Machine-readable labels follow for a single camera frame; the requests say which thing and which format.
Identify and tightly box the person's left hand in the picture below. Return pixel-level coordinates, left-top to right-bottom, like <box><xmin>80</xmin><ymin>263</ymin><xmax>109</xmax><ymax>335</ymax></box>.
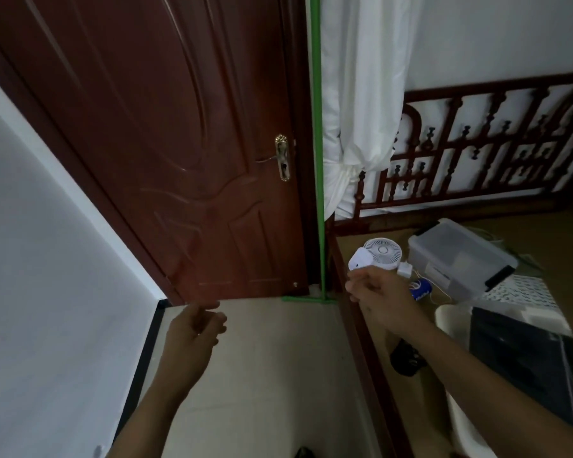
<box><xmin>159</xmin><ymin>300</ymin><xmax>228</xmax><ymax>392</ymax></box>

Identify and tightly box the person's right hand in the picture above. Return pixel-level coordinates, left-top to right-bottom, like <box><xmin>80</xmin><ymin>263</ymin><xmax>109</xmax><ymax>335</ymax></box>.
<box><xmin>345</xmin><ymin>266</ymin><xmax>434</xmax><ymax>335</ymax></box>

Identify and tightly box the white charger plug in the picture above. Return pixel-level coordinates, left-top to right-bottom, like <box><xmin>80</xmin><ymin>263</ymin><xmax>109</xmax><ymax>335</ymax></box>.
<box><xmin>348</xmin><ymin>249</ymin><xmax>378</xmax><ymax>273</ymax></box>

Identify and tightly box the person's right forearm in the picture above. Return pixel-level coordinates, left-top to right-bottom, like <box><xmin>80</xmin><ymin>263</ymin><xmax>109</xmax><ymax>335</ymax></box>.
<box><xmin>386</xmin><ymin>316</ymin><xmax>573</xmax><ymax>458</ymax></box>

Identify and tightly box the person's left forearm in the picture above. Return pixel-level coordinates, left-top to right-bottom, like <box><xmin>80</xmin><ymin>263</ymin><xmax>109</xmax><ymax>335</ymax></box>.
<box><xmin>104</xmin><ymin>371</ymin><xmax>207</xmax><ymax>458</ymax></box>

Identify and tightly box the small white desk fan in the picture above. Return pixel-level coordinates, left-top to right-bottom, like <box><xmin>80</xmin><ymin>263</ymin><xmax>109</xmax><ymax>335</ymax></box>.
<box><xmin>363</xmin><ymin>238</ymin><xmax>405</xmax><ymax>273</ymax></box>

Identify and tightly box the small black pouch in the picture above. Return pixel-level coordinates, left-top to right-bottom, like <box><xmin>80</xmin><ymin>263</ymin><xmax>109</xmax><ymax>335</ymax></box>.
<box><xmin>390</xmin><ymin>339</ymin><xmax>427</xmax><ymax>377</ymax></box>

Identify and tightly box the clear plastic storage box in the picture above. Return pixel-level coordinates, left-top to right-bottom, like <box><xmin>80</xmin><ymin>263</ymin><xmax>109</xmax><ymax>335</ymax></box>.
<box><xmin>407</xmin><ymin>217</ymin><xmax>520</xmax><ymax>304</ymax></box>

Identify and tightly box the white plastic tray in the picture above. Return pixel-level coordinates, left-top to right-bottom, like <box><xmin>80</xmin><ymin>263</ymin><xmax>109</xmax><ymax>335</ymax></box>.
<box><xmin>434</xmin><ymin>302</ymin><xmax>573</xmax><ymax>458</ymax></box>

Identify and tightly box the green pole with base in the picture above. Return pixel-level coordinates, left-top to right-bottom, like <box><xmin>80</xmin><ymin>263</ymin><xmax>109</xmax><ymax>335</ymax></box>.
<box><xmin>282</xmin><ymin>0</ymin><xmax>337</xmax><ymax>305</ymax></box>

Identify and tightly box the white patterned sheet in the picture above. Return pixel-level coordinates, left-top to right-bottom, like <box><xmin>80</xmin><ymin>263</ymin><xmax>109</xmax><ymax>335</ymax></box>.
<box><xmin>485</xmin><ymin>274</ymin><xmax>562</xmax><ymax>313</ymax></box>

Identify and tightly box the black flat bag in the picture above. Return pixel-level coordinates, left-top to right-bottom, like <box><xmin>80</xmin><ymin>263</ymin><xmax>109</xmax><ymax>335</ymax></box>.
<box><xmin>469</xmin><ymin>307</ymin><xmax>573</xmax><ymax>437</ymax></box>

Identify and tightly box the carved dark wooden headboard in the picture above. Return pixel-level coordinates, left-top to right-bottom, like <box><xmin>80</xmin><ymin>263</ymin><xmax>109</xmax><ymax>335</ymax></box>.
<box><xmin>353</xmin><ymin>70</ymin><xmax>573</xmax><ymax>220</ymax></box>

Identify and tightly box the white tied curtain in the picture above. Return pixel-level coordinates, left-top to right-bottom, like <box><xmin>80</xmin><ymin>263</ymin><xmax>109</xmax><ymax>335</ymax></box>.
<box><xmin>322</xmin><ymin>0</ymin><xmax>423</xmax><ymax>221</ymax></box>

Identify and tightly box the dark red wooden door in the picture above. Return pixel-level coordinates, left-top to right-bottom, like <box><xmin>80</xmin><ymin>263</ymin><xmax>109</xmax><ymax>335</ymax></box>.
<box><xmin>0</xmin><ymin>0</ymin><xmax>311</xmax><ymax>301</ymax></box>

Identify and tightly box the dark wooden bed rail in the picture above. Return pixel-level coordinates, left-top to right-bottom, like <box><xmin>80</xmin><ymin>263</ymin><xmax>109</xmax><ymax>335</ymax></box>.
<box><xmin>326</xmin><ymin>217</ymin><xmax>414</xmax><ymax>458</ymax></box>

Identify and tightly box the thin white cable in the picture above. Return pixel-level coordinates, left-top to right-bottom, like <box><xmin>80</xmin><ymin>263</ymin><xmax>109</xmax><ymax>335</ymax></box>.
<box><xmin>413</xmin><ymin>269</ymin><xmax>454</xmax><ymax>307</ymax></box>

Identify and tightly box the brass door handle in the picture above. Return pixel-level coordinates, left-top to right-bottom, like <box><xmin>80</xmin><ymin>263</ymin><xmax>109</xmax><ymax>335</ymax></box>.
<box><xmin>255</xmin><ymin>134</ymin><xmax>292</xmax><ymax>183</ymax></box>

